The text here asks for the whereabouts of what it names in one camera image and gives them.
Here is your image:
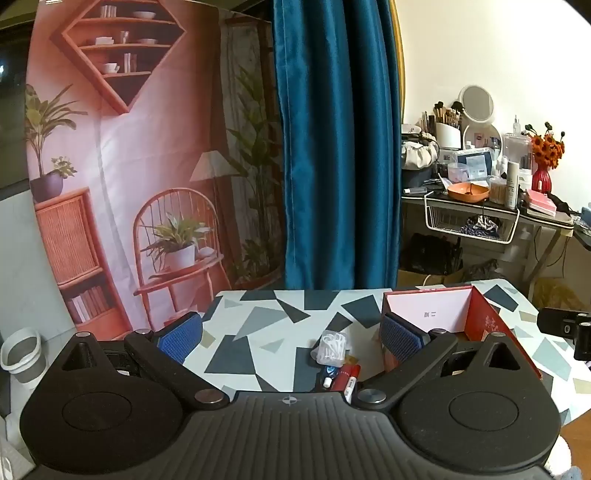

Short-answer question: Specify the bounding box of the white drawstring pouch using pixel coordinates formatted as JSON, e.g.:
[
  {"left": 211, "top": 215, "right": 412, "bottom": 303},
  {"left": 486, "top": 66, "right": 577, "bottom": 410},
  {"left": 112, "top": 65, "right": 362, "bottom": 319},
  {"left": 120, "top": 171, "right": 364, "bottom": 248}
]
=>
[{"left": 401, "top": 138, "right": 441, "bottom": 168}]

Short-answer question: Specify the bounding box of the orange bowl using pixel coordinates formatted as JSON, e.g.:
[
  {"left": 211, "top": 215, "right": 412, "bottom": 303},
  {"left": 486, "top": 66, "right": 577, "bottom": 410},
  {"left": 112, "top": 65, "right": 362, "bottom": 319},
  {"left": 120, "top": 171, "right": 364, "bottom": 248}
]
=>
[{"left": 446, "top": 181, "right": 490, "bottom": 202}]

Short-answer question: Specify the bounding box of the yellow plastic bag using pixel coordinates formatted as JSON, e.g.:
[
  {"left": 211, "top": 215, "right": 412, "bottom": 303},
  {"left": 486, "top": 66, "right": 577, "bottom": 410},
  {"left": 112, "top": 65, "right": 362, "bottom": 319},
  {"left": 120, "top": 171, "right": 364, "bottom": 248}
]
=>
[{"left": 536, "top": 277, "right": 583, "bottom": 310}]

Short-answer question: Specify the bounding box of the pink book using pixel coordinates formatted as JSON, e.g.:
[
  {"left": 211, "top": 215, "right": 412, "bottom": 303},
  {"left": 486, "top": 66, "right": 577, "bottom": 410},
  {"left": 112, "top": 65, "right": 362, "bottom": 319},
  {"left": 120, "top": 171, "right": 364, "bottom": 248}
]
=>
[{"left": 526, "top": 188, "right": 559, "bottom": 217}]

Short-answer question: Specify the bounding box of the white plastic bucket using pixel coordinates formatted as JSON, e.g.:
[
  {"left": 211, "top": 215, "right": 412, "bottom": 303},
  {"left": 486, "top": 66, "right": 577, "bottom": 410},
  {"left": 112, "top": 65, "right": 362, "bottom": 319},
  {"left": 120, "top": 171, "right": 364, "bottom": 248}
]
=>
[{"left": 0, "top": 327, "right": 42, "bottom": 384}]

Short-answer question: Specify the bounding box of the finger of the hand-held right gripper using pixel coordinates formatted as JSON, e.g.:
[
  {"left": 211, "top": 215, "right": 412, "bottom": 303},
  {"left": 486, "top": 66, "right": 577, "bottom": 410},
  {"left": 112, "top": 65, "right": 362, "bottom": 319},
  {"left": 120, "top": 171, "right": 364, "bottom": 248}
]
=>
[{"left": 538, "top": 308, "right": 578, "bottom": 335}]

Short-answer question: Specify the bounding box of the black bag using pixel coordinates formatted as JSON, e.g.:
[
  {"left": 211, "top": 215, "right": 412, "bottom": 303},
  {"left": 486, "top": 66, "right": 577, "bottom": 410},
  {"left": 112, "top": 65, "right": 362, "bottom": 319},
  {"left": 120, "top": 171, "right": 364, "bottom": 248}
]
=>
[{"left": 406, "top": 233, "right": 464, "bottom": 275}]

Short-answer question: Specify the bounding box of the red vase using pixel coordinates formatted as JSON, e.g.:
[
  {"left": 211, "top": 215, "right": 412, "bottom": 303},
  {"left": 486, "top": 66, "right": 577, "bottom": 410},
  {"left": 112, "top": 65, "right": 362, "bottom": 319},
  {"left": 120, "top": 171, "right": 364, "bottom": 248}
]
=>
[{"left": 531, "top": 164, "right": 552, "bottom": 193}]

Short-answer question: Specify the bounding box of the blue box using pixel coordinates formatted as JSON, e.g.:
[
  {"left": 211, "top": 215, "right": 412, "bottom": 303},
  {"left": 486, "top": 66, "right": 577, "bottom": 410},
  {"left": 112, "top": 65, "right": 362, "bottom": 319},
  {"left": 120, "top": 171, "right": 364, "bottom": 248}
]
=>
[{"left": 455, "top": 150, "right": 492, "bottom": 178}]

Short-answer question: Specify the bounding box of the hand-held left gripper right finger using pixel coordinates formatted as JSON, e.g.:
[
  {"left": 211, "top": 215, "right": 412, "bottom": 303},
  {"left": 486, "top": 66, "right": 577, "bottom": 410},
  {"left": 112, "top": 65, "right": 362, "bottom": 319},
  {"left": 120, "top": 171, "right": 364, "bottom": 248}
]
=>
[{"left": 355, "top": 312, "right": 522, "bottom": 411}]

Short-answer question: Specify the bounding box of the black hair tool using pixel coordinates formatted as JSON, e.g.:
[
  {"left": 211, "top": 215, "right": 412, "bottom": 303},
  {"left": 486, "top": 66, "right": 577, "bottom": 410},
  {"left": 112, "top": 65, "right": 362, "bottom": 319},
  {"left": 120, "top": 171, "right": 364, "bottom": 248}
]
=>
[{"left": 547, "top": 194, "right": 583, "bottom": 215}]

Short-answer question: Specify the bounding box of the blue curtain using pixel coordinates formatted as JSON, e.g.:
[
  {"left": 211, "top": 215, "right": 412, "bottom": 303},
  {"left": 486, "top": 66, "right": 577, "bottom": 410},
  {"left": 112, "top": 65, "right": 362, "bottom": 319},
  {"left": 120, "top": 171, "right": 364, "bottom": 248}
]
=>
[{"left": 270, "top": 0, "right": 404, "bottom": 291}]

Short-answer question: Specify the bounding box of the red cardboard box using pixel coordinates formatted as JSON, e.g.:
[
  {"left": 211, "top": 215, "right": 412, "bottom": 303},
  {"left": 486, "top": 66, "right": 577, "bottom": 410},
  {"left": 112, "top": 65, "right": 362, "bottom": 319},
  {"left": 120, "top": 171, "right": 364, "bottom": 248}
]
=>
[{"left": 379, "top": 285, "right": 543, "bottom": 380}]

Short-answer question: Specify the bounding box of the red capped white marker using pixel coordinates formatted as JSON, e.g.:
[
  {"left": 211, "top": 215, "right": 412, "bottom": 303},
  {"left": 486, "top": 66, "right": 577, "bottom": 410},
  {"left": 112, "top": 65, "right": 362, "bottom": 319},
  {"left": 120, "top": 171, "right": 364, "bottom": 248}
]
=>
[{"left": 344, "top": 364, "right": 362, "bottom": 402}]

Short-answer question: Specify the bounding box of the brown cardboard box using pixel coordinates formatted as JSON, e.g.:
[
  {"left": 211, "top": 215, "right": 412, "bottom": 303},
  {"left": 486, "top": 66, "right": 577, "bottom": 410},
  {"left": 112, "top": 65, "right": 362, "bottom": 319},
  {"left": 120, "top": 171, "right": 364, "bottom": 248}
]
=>
[{"left": 398, "top": 270, "right": 467, "bottom": 288}]

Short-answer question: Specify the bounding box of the round white mirror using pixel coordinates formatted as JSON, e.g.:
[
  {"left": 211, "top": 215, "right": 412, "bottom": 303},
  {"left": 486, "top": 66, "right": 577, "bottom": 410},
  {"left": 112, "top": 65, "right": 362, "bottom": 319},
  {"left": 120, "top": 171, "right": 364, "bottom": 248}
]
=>
[{"left": 462, "top": 85, "right": 502, "bottom": 148}]

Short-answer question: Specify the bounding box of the white spray bottle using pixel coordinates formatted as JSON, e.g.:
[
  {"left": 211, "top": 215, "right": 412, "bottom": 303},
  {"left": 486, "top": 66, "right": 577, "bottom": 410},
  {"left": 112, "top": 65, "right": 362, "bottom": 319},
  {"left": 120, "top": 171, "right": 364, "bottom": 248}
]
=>
[{"left": 505, "top": 161, "right": 521, "bottom": 209}]

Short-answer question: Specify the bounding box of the printed room scene backdrop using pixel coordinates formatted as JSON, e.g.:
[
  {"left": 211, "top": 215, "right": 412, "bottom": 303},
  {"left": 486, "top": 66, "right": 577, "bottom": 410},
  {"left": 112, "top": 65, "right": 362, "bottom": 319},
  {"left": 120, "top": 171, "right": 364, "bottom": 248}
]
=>
[{"left": 25, "top": 0, "right": 287, "bottom": 342}]

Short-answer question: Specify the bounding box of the dark red lipstick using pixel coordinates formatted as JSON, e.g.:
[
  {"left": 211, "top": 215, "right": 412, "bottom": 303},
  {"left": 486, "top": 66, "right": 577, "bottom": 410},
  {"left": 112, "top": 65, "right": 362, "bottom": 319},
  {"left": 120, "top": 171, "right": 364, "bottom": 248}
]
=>
[{"left": 331, "top": 364, "right": 354, "bottom": 393}]

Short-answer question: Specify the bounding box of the grey desk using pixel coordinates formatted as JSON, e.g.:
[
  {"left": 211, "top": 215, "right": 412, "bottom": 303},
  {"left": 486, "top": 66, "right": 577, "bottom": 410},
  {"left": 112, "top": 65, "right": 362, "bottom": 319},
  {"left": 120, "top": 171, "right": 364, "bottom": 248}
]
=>
[{"left": 401, "top": 189, "right": 575, "bottom": 296}]

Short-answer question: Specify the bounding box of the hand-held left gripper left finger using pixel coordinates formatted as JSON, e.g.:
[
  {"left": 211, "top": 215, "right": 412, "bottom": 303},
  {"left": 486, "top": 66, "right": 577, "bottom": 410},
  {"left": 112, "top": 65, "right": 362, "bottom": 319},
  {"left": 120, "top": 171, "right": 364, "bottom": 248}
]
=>
[{"left": 62, "top": 312, "right": 228, "bottom": 411}]

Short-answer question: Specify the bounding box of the dark patterned cloth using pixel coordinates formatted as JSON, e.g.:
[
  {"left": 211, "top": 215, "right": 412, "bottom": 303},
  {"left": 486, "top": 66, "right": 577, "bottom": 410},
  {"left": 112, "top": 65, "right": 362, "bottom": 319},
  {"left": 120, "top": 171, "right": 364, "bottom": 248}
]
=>
[{"left": 458, "top": 216, "right": 502, "bottom": 238}]

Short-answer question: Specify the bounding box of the white wire basket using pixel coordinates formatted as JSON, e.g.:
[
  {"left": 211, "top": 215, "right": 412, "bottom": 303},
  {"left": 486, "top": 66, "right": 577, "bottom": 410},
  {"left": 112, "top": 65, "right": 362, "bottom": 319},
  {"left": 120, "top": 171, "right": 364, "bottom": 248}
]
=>
[{"left": 424, "top": 191, "right": 520, "bottom": 244}]

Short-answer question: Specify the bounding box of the clear acrylic organizer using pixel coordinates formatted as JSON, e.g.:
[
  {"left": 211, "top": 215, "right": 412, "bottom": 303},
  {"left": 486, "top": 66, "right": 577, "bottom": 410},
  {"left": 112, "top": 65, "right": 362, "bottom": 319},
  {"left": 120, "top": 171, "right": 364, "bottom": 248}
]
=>
[{"left": 501, "top": 133, "right": 534, "bottom": 171}]

